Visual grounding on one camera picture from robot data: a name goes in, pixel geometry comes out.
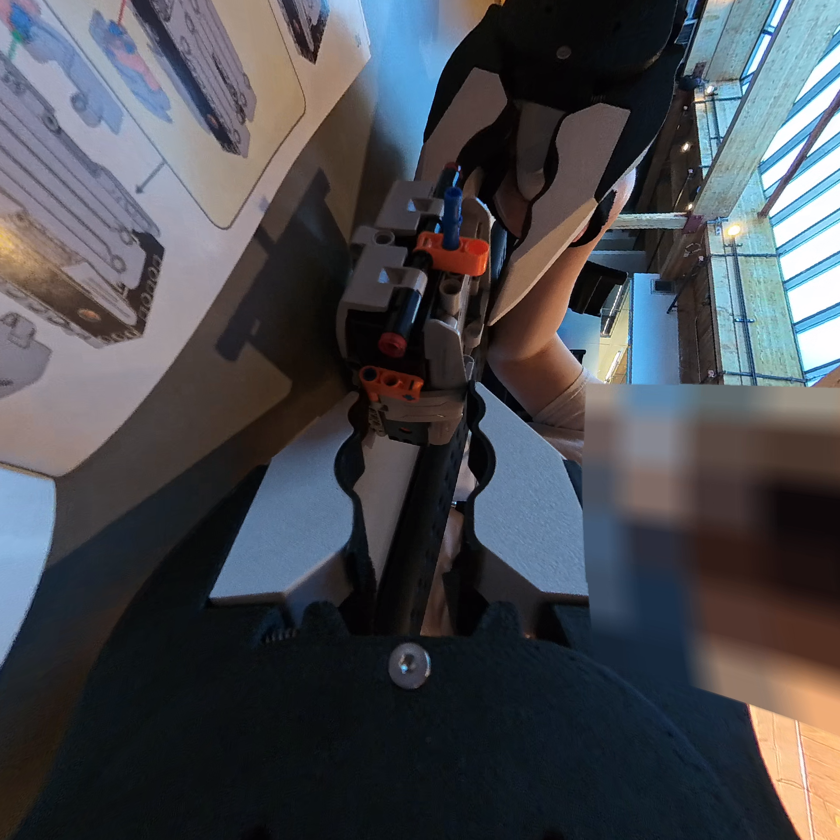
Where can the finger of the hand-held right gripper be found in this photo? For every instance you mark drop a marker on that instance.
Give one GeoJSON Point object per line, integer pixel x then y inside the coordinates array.
{"type": "Point", "coordinates": [469, 111]}
{"type": "Point", "coordinates": [584, 170]}

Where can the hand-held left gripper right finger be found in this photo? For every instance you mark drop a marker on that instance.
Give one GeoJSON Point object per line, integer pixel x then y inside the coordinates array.
{"type": "Point", "coordinates": [531, 525]}

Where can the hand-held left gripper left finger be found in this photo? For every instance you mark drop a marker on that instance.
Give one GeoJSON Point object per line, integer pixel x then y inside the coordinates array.
{"type": "Point", "coordinates": [295, 525]}

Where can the grey toy brick robot assembly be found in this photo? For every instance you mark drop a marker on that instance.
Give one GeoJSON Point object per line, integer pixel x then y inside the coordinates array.
{"type": "Point", "coordinates": [407, 328]}

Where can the person's right forearm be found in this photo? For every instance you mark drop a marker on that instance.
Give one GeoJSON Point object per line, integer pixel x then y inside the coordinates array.
{"type": "Point", "coordinates": [538, 328]}

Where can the black perforated beam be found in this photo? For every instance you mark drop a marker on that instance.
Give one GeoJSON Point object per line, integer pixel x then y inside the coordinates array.
{"type": "Point", "coordinates": [426, 512]}

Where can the open instruction booklet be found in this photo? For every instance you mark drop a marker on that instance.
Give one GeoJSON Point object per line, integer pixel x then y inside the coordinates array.
{"type": "Point", "coordinates": [131, 197]}

